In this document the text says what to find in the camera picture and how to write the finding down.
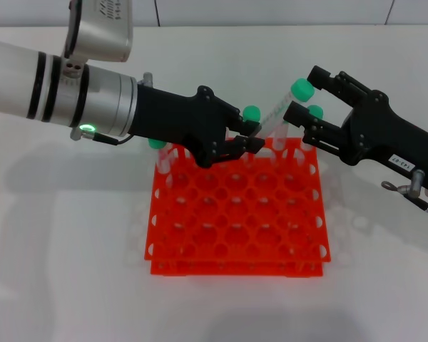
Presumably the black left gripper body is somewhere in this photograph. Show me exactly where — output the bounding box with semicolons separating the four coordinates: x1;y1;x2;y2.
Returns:
131;84;244;169

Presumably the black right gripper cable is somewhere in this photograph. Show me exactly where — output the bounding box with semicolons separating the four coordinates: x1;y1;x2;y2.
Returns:
381;170;428;226

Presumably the orange plastic test tube rack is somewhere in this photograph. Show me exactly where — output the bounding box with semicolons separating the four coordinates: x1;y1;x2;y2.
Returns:
144;137;332;278

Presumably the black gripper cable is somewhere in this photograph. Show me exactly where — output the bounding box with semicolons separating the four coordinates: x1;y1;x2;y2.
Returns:
71;123;138;146
381;170;428;226

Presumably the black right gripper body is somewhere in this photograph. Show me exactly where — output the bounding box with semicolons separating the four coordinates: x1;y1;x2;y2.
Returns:
337;90;428;190

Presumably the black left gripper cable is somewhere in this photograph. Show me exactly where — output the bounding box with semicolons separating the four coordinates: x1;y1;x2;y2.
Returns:
71;123;138;146

